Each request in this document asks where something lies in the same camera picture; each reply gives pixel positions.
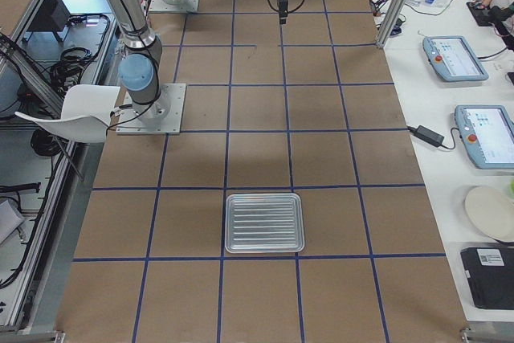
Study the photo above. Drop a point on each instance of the ribbed metal tray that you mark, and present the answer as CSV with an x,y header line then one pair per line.
x,y
264,223

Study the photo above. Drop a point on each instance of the blue teach pendant far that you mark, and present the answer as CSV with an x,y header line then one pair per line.
x,y
452,59

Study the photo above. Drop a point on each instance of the blue teach pendant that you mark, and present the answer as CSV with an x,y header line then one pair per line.
x,y
452,59
487,135

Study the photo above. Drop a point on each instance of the black power adapter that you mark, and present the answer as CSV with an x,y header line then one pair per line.
x,y
427,135

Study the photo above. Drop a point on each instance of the white plastic chair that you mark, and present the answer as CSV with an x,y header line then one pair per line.
x,y
85,114

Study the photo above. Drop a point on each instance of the blue teach pendant near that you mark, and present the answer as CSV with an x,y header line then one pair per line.
x,y
487,135

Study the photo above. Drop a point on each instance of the cream round plate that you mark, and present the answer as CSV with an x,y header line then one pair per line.
x,y
491,212

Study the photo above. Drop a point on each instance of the black flat box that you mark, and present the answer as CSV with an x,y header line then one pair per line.
x,y
489,273

